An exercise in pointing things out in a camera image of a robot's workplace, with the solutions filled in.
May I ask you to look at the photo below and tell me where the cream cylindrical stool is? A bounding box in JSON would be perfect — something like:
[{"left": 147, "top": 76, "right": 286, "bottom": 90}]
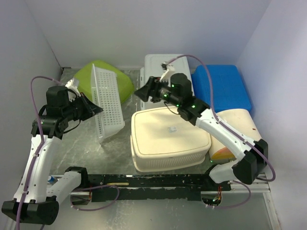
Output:
[{"left": 209, "top": 109, "right": 261, "bottom": 163}]

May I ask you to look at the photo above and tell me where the wooden pencil on base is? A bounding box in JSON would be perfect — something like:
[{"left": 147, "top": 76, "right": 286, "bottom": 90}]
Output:
[{"left": 107, "top": 182, "right": 129, "bottom": 186}]

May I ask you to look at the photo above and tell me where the white basket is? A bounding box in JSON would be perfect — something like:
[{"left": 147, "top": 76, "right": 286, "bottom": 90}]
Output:
[{"left": 91, "top": 65, "right": 125, "bottom": 143}]

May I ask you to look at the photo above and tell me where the large white plastic container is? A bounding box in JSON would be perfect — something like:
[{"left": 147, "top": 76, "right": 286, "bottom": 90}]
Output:
[{"left": 139, "top": 54, "right": 192, "bottom": 110}]

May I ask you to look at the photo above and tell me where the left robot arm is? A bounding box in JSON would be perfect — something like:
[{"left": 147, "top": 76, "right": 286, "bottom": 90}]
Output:
[{"left": 1, "top": 86, "right": 103, "bottom": 225}]

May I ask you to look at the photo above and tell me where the aluminium rail frame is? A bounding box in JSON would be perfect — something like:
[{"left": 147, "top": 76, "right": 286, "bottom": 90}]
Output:
[{"left": 4, "top": 69, "right": 281, "bottom": 230}]

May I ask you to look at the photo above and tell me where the blue capacitor on rail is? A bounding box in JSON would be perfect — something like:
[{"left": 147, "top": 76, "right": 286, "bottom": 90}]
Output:
[{"left": 48, "top": 175, "right": 57, "bottom": 184}]

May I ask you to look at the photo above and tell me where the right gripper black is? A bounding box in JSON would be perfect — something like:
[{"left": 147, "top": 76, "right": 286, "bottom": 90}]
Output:
[{"left": 135, "top": 76, "right": 181, "bottom": 107}]

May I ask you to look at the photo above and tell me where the green basket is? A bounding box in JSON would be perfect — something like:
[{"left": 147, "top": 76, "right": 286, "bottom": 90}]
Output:
[{"left": 74, "top": 60, "right": 134, "bottom": 104}]

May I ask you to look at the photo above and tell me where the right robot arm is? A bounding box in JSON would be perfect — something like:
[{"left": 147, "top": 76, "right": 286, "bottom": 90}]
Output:
[{"left": 134, "top": 73, "right": 268, "bottom": 191}]

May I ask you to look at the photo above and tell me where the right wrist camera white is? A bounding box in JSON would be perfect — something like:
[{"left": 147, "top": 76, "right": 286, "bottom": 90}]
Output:
[{"left": 159, "top": 62, "right": 175, "bottom": 82}]

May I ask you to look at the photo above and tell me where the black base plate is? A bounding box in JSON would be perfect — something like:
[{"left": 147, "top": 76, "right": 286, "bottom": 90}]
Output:
[{"left": 72, "top": 174, "right": 231, "bottom": 202}]

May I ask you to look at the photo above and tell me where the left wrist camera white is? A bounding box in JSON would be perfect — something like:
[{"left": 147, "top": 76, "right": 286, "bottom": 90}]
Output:
[{"left": 65, "top": 78, "right": 81, "bottom": 96}]

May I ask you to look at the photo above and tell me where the blue plastic container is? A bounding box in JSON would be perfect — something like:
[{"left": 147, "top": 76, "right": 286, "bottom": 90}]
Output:
[{"left": 191, "top": 65, "right": 252, "bottom": 113}]

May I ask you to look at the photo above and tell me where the cream perforated laundry basket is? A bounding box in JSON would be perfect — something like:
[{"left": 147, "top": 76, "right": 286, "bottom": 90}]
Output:
[{"left": 130, "top": 106, "right": 212, "bottom": 173}]

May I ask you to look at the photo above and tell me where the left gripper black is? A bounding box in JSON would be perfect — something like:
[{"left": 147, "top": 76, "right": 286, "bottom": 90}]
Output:
[{"left": 62, "top": 92, "right": 103, "bottom": 121}]

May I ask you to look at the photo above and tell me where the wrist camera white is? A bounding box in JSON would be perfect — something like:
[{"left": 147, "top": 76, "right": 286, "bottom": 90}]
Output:
[
  {"left": 159, "top": 62, "right": 175, "bottom": 82},
  {"left": 65, "top": 78, "right": 81, "bottom": 96}
]

